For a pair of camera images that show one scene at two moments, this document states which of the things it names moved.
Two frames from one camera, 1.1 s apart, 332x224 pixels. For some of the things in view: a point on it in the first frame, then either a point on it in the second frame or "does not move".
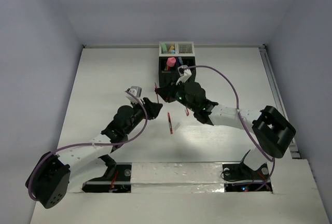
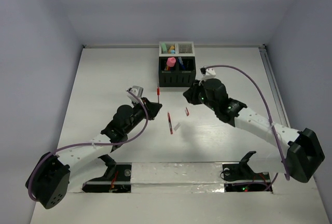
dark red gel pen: [170, 123] does not move
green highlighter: [164, 47] does not move
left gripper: [151, 108] does not move
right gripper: [167, 91] -> [190, 94]
